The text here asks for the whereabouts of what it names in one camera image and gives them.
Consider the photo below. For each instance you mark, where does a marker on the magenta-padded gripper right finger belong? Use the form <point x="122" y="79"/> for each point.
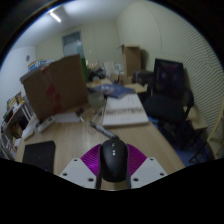
<point x="148" y="171"/>

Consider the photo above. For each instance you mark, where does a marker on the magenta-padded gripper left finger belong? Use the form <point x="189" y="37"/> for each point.
<point x="78" y="171"/>

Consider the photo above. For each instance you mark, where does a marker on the black computer mouse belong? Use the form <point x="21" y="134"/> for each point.
<point x="114" y="160"/>

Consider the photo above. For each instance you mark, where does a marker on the black mouse pad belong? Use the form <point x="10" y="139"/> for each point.
<point x="39" y="155"/>

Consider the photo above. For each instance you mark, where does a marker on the black marker pen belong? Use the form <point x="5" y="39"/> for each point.
<point x="103" y="131"/>

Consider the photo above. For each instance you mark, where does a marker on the white paper sheet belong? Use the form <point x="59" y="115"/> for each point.
<point x="66" y="117"/>

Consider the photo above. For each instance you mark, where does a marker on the white power strip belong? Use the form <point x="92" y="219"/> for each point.
<point x="45" y="124"/>

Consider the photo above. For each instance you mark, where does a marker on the white book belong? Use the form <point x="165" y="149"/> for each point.
<point x="125" y="111"/>

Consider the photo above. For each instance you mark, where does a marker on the black office chair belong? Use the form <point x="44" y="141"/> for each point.
<point x="166" y="100"/>

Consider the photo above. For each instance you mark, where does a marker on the clear plastic container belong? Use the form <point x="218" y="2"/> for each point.
<point x="96" y="99"/>

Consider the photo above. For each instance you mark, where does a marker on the light wooden chair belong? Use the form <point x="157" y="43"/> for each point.
<point x="216" y="140"/>

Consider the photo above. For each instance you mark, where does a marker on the white shelf unit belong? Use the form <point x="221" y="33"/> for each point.
<point x="11" y="123"/>

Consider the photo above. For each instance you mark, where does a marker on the large brown cardboard box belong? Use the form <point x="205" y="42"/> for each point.
<point x="55" y="88"/>

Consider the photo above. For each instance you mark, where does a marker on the blue book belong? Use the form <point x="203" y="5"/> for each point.
<point x="113" y="90"/>

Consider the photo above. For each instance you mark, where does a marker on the open brown cardboard box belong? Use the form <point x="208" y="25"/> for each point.
<point x="131" y="60"/>

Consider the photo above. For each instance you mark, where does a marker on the frosted window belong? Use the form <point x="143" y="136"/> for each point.
<point x="72" y="43"/>

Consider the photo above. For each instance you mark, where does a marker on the ceiling tube light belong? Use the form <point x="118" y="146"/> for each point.
<point x="55" y="17"/>

